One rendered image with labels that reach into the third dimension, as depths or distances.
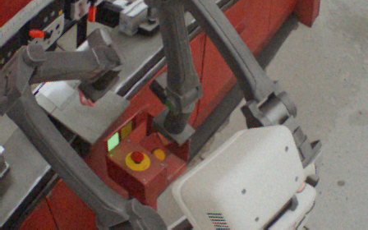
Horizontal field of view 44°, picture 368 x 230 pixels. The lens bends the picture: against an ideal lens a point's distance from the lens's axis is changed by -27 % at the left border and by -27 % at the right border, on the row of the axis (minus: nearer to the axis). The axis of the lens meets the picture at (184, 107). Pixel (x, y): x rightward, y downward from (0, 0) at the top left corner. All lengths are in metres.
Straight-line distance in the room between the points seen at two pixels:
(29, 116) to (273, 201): 0.46
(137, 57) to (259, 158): 0.98
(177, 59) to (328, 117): 1.78
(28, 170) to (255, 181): 0.83
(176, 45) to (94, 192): 0.55
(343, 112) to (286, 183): 2.16
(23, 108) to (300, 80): 2.50
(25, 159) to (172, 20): 0.63
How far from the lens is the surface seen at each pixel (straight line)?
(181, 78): 1.44
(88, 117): 1.53
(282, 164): 1.00
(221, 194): 0.91
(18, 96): 0.86
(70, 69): 1.09
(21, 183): 1.56
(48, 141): 0.89
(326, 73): 3.34
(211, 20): 1.18
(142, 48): 1.90
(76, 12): 1.54
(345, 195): 2.74
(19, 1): 1.28
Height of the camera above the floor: 2.12
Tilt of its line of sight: 46 degrees down
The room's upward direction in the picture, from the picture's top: 5 degrees clockwise
